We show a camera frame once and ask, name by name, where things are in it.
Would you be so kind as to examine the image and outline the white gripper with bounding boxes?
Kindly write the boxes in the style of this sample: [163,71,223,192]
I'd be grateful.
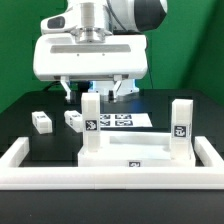
[33,33,147,102]

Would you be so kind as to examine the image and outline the white desk tabletop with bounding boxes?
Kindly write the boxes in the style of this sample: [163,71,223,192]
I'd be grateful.
[78,131,196,167]

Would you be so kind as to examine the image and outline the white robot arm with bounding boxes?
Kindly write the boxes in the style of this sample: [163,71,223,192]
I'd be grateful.
[33,0,168,101]

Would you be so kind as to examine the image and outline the AprilTag marker sheet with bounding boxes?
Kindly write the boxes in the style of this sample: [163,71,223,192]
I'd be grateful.
[100,113,152,128]

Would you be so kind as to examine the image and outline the white U-shaped fence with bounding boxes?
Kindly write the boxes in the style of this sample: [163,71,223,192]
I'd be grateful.
[0,136,224,190]

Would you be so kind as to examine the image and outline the black cables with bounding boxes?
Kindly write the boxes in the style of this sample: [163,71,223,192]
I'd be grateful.
[42,81,64,92]

